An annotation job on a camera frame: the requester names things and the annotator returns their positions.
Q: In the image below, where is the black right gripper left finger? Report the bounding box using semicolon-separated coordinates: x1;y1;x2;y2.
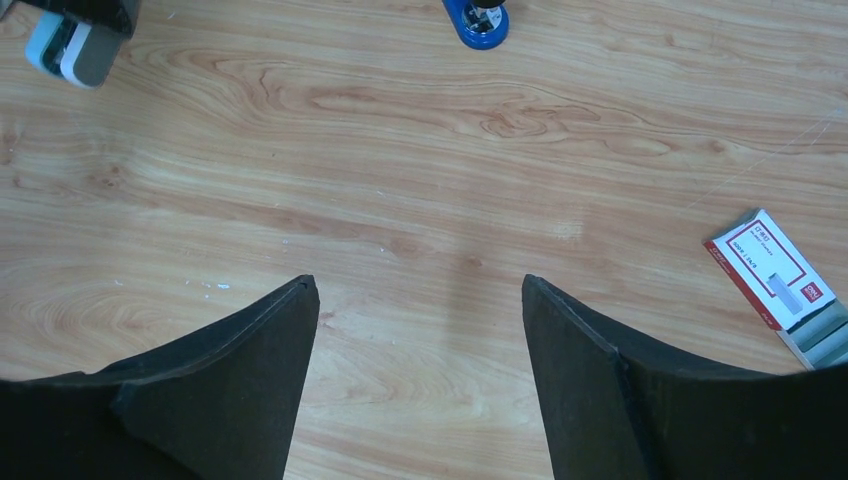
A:
1;275;320;479

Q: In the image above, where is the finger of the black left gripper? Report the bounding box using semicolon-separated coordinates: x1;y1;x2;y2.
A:
22;0;140;37

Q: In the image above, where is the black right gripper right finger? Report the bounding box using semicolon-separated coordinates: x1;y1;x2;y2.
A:
522;275;847;479

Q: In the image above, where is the light blue white stapler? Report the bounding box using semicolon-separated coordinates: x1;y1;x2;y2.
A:
25;12;125;89

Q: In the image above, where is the blue black stapler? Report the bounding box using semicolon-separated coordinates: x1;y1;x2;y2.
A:
442;0;510;50

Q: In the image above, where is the red white staple box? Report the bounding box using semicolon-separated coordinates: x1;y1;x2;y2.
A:
703;208;847;370

